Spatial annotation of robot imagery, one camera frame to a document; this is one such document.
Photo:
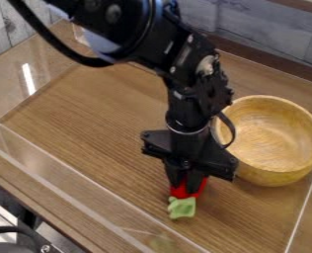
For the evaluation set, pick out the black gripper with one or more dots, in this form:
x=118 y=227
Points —
x=190 y=150

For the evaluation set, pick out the red felt strawberry toy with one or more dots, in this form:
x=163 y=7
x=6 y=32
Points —
x=181 y=201

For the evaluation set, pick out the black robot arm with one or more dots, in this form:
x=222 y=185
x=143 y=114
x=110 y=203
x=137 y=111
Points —
x=142 y=31

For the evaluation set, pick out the light wooden bowl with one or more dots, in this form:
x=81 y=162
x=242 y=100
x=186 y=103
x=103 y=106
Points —
x=270 y=140

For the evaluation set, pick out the black equipment bottom left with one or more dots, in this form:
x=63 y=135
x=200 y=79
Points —
x=20 y=239

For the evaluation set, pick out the clear acrylic tray enclosure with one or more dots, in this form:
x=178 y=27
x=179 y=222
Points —
x=73 y=165

